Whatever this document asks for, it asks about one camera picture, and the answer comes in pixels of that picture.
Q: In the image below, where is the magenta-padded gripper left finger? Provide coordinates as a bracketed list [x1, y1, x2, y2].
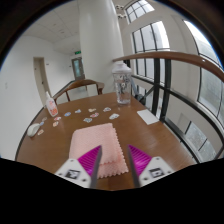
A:
[54, 144, 103, 189]

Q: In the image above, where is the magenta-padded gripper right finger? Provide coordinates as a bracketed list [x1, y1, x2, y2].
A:
[127, 144, 176, 188]

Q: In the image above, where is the pink towel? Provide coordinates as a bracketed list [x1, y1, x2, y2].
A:
[68, 122, 130, 179]

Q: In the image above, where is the white paper card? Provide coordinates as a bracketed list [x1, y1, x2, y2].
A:
[136, 108, 160, 126]

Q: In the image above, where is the white computer mouse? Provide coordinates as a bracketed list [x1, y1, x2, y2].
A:
[26, 123, 41, 138]

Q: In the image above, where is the white spray bottle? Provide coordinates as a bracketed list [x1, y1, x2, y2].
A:
[44, 90, 59, 118]

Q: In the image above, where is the wooden armchair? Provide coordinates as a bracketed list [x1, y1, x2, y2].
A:
[53, 78, 105, 103]

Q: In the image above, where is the clear plastic shaker bottle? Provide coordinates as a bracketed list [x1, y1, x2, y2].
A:
[111, 60, 133, 107]

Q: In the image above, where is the glass double door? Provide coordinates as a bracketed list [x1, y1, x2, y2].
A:
[71, 57, 85, 81]

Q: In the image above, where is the beige side door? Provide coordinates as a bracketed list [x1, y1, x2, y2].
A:
[33, 56, 52, 98]

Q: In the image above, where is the wood-topped black railing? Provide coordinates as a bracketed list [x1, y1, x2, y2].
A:
[112, 50, 224, 164]

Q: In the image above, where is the large framed window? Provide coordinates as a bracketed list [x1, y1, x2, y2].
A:
[124, 0, 224, 161]

